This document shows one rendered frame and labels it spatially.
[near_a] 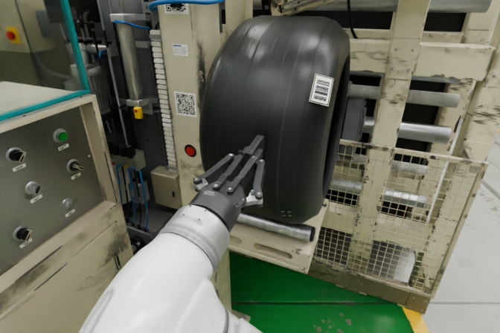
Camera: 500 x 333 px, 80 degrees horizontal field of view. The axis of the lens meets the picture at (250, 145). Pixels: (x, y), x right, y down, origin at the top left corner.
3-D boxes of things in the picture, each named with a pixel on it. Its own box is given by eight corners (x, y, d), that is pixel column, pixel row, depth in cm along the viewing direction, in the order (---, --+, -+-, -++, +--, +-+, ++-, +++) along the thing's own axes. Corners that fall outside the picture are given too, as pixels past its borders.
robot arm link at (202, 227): (147, 224, 39) (173, 193, 43) (162, 266, 44) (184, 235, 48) (209, 243, 36) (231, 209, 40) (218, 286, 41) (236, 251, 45)
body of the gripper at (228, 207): (228, 213, 40) (253, 172, 47) (175, 199, 43) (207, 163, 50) (233, 249, 45) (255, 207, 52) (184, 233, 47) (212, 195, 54)
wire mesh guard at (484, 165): (248, 243, 164) (248, 125, 133) (249, 241, 165) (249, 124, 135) (433, 299, 133) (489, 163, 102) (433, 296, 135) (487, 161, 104)
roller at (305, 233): (203, 206, 95) (210, 196, 98) (205, 215, 97) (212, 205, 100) (312, 235, 83) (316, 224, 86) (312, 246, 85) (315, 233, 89)
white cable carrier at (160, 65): (169, 171, 107) (149, 30, 86) (177, 164, 111) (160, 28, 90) (179, 173, 106) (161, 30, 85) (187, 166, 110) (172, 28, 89)
